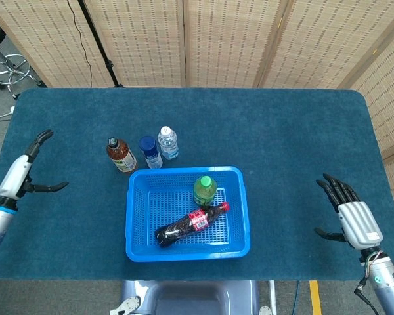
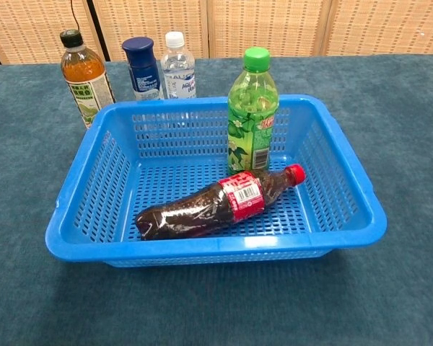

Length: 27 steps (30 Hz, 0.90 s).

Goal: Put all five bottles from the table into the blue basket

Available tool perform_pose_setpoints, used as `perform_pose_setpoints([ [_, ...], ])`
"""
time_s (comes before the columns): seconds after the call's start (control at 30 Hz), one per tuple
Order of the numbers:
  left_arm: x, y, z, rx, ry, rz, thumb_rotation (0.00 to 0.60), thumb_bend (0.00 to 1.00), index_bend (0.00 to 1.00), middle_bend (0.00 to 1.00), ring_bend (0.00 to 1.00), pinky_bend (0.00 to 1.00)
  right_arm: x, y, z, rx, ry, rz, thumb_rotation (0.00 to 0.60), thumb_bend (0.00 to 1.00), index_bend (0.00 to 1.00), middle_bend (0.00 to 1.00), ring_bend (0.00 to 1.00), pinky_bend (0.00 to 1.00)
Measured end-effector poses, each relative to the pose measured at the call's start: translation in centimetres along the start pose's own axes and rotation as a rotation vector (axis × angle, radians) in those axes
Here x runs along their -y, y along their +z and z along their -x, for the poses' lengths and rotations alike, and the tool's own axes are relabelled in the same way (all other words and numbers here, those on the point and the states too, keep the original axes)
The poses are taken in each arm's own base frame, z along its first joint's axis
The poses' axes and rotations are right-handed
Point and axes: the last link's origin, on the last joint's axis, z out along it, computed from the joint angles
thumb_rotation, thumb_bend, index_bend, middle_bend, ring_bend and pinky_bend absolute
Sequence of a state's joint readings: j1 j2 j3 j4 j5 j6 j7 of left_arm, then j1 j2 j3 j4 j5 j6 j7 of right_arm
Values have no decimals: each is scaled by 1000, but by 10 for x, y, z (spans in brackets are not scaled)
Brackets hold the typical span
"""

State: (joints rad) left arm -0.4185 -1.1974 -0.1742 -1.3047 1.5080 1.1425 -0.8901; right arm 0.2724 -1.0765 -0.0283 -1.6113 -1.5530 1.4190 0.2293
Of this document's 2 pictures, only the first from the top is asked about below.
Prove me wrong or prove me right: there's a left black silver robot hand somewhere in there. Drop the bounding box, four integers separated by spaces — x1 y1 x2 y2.
0 129 70 201

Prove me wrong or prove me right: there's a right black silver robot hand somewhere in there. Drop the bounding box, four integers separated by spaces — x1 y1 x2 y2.
314 173 384 252

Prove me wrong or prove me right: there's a brown tea bottle black cap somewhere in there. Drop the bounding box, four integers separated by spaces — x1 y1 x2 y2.
106 137 138 174

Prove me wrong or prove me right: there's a white bottle dark blue cap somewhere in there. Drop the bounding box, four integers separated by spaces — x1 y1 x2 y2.
138 135 164 169

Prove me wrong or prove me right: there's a clear water bottle white cap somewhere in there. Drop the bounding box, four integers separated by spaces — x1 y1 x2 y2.
157 126 180 161

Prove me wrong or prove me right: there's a green tea bottle green cap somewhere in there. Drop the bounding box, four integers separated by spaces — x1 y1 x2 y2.
193 175 218 207

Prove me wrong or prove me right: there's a cola bottle red cap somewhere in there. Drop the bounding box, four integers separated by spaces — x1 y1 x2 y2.
154 201 230 248

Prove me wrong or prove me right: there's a blue perforated plastic basket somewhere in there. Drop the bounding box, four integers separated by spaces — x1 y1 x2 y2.
125 165 251 263

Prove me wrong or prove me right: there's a yellow floor tape strip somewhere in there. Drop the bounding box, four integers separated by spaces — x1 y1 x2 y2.
309 280 322 315

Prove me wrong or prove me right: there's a white pole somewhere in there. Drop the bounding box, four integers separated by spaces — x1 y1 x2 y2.
269 280 278 315

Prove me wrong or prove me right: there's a teal carpet table mat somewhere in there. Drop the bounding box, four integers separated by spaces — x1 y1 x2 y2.
0 87 394 282

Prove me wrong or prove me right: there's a black tripod stand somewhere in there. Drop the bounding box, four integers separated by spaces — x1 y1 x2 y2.
77 0 124 88

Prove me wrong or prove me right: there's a grey-blue robot torso base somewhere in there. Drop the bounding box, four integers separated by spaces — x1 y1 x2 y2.
110 280 273 315

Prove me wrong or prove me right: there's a bamboo folding screen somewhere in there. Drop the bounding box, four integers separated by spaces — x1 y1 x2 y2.
0 0 394 239

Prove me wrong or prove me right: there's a white floor cable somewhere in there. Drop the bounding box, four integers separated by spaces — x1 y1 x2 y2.
0 105 16 125

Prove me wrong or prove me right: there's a black cable with plug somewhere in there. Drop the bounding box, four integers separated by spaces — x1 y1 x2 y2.
353 277 380 315

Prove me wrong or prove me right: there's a blue floor cable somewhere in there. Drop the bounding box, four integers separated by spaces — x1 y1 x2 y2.
290 281 300 315

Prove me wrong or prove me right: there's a thin black hanging cable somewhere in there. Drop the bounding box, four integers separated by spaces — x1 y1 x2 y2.
66 0 93 88

